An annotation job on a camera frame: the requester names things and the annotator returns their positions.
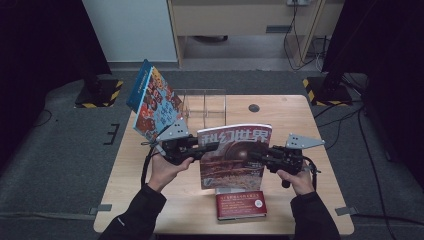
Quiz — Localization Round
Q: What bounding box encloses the light wooden desk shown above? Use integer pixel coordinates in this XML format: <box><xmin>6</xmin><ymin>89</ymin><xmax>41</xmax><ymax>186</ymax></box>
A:
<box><xmin>166</xmin><ymin>0</ymin><xmax>345</xmax><ymax>68</ymax></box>

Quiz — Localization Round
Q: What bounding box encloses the black hanging cable bundle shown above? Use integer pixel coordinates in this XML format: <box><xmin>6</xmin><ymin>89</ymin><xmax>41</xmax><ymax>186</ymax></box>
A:
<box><xmin>282</xmin><ymin>0</ymin><xmax>329</xmax><ymax>72</ymax></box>

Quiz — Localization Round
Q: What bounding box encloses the dark curtain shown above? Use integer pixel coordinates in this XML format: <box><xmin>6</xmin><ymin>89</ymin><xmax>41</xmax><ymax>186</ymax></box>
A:
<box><xmin>0</xmin><ymin>0</ymin><xmax>113</xmax><ymax>171</ymax></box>
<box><xmin>321</xmin><ymin>0</ymin><xmax>424</xmax><ymax>189</ymax></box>

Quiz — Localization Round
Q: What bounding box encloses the blue monster picture book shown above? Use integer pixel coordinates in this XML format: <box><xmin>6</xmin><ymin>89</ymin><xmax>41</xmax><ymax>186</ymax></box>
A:
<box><xmin>125</xmin><ymin>59</ymin><xmax>155</xmax><ymax>115</ymax></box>

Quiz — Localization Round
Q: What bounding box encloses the long black floor cable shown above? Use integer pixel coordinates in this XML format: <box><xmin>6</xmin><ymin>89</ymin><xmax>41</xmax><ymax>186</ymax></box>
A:
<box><xmin>352</xmin><ymin>213</ymin><xmax>424</xmax><ymax>227</ymax></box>
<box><xmin>313</xmin><ymin>99</ymin><xmax>365</xmax><ymax>121</ymax></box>
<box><xmin>356</xmin><ymin>106</ymin><xmax>398</xmax><ymax>240</ymax></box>

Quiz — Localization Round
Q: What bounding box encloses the clear acrylic book rack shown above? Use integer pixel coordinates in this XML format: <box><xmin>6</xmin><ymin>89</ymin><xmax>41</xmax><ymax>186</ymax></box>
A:
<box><xmin>181</xmin><ymin>88</ymin><xmax>228</xmax><ymax>130</ymax></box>

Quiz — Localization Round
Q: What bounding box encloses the brown magazine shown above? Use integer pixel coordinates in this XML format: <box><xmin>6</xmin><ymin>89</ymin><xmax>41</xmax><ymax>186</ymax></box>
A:
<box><xmin>196</xmin><ymin>123</ymin><xmax>274</xmax><ymax>191</ymax></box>

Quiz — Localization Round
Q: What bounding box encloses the hand-held gripper cable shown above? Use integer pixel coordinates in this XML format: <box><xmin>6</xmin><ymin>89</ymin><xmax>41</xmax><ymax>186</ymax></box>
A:
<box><xmin>140</xmin><ymin>142</ymin><xmax>162</xmax><ymax>188</ymax></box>
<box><xmin>301</xmin><ymin>155</ymin><xmax>323</xmax><ymax>193</ymax></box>

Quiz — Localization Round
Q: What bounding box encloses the grey tape strip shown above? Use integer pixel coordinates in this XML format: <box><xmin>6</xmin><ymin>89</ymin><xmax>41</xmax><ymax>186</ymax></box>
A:
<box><xmin>334</xmin><ymin>206</ymin><xmax>358</xmax><ymax>217</ymax></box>
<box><xmin>88</xmin><ymin>203</ymin><xmax>113</xmax><ymax>216</ymax></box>

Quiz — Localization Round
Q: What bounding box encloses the white panel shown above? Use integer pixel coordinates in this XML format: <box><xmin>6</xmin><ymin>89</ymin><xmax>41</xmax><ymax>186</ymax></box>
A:
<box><xmin>81</xmin><ymin>0</ymin><xmax>179</xmax><ymax>63</ymax></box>

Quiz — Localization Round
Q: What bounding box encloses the black stand with striped base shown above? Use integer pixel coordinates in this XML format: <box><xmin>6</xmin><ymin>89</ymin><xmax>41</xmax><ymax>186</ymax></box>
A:
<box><xmin>74</xmin><ymin>59</ymin><xmax>124</xmax><ymax>109</ymax></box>
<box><xmin>302</xmin><ymin>49</ymin><xmax>354</xmax><ymax>108</ymax></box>

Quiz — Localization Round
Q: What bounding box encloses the colourful animal picture book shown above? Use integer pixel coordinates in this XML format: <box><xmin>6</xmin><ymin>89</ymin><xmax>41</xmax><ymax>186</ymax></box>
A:
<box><xmin>132</xmin><ymin>65</ymin><xmax>186</xmax><ymax>143</ymax></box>

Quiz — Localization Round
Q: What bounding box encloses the person's right hand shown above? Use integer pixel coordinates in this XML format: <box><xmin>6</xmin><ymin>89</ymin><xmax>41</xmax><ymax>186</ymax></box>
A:
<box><xmin>276</xmin><ymin>159</ymin><xmax>316</xmax><ymax>197</ymax></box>

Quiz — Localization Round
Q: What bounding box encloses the left hand-held gripper cable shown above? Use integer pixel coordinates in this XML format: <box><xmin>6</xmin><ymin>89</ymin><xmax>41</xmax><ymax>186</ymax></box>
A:
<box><xmin>140</xmin><ymin>142</ymin><xmax>162</xmax><ymax>188</ymax></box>

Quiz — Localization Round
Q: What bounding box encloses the thick red grey book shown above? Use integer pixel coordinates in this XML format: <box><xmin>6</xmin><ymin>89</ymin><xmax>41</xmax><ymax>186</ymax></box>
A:
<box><xmin>215</xmin><ymin>187</ymin><xmax>269</xmax><ymax>222</ymax></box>

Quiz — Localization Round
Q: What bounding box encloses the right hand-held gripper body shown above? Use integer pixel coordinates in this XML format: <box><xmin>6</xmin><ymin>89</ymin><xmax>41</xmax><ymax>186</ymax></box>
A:
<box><xmin>265</xmin><ymin>132</ymin><xmax>327</xmax><ymax>177</ymax></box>

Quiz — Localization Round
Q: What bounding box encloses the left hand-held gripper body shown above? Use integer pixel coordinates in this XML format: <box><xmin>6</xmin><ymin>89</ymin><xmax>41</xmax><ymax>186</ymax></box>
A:
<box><xmin>155</xmin><ymin>117</ymin><xmax>202</xmax><ymax>167</ymax></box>

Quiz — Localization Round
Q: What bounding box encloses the right hand-held gripper cable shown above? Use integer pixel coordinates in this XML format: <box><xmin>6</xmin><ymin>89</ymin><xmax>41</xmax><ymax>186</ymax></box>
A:
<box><xmin>301</xmin><ymin>155</ymin><xmax>323</xmax><ymax>193</ymax></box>

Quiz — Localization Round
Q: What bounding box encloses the person's left hand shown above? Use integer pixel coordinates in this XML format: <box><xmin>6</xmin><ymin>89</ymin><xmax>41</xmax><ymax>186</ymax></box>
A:
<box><xmin>147</xmin><ymin>151</ymin><xmax>195</xmax><ymax>193</ymax></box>

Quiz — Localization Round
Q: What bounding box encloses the thin black floor cable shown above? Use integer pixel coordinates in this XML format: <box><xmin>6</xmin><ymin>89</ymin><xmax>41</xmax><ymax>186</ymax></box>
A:
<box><xmin>32</xmin><ymin>108</ymin><xmax>54</xmax><ymax>128</ymax></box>

